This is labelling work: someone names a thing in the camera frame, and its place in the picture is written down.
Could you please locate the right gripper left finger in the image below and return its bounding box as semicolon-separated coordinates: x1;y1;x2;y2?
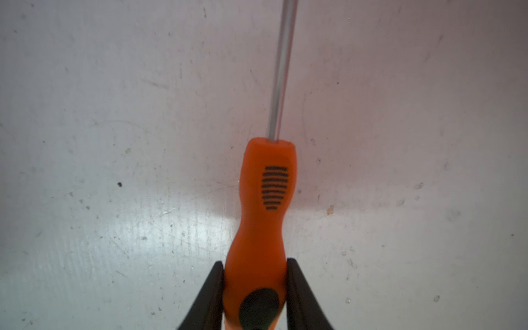
177;261;224;330

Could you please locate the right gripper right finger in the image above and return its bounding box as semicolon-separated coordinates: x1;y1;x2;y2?
286;258;334;330

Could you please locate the orange screwdriver black grip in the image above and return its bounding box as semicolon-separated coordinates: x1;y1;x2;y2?
223;1;298;329

